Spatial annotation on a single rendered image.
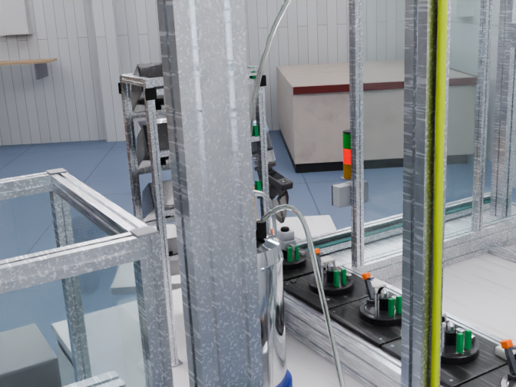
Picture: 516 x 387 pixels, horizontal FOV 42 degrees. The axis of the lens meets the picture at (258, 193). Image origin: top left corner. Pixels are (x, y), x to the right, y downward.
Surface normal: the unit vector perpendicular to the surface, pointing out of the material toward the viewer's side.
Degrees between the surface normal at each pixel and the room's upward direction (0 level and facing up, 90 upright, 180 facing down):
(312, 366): 0
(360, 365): 90
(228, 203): 90
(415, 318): 90
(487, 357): 0
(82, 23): 90
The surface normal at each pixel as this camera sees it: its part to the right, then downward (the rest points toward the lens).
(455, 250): 0.52, 0.21
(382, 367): -0.86, 0.18
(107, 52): 0.04, 0.27
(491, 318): -0.05, -0.96
